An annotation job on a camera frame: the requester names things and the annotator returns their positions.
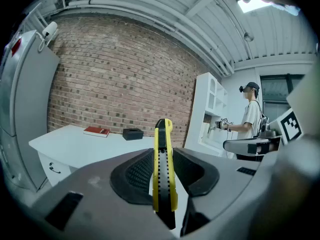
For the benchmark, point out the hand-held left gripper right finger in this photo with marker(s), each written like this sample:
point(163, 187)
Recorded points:
point(225, 184)

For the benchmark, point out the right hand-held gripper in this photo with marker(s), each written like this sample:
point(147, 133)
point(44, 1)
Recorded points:
point(290, 127)

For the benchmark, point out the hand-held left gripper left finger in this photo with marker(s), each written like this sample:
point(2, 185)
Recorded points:
point(95, 199)

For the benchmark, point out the white shelf cabinet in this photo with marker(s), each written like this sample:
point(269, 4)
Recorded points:
point(200, 114)

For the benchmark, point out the dark framed window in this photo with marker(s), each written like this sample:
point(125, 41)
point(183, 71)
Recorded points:
point(273, 94)

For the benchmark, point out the red hardcover book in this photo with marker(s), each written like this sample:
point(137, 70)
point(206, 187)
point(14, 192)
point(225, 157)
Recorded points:
point(97, 131)

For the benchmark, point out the black tissue box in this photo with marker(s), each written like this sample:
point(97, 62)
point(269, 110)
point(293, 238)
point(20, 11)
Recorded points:
point(133, 134)

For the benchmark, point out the grey tall cabinet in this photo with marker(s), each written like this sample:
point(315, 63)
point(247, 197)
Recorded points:
point(27, 114)

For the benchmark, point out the round ceiling detector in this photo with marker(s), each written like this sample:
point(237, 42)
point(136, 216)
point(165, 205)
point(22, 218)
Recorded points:
point(248, 36)

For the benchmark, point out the ceiling light panel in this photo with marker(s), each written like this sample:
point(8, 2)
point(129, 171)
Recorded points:
point(252, 5)

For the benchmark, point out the white ceiling pipe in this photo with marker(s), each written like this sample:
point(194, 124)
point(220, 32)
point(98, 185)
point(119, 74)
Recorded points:
point(150, 16)

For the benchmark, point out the red sticker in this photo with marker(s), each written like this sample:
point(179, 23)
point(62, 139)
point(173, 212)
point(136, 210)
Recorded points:
point(16, 46)

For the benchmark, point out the white security camera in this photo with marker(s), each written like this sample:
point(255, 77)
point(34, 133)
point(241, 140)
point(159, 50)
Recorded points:
point(49, 29)

